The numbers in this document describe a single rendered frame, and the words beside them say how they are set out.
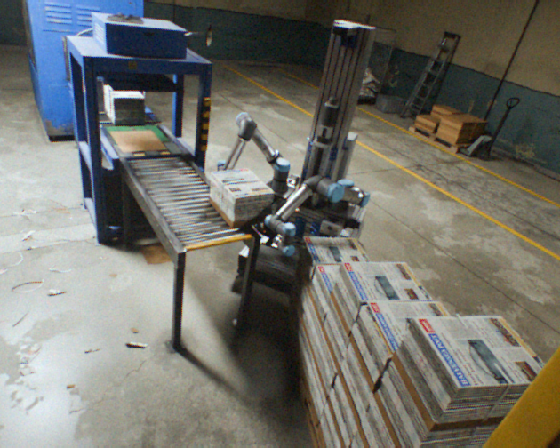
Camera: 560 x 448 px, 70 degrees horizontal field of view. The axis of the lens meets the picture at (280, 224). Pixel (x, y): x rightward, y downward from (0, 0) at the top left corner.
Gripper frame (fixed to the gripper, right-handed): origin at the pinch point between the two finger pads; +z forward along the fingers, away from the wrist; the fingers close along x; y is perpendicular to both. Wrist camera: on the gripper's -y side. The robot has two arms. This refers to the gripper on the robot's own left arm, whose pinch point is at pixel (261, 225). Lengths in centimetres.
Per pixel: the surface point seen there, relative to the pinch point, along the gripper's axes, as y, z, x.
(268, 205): 15.1, -0.8, -2.0
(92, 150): 7, 122, 80
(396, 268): 27, -93, -22
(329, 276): 4, -64, -7
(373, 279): 27, -95, -3
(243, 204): 18.5, -0.5, 16.7
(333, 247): 3, -42, -29
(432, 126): -54, 286, -565
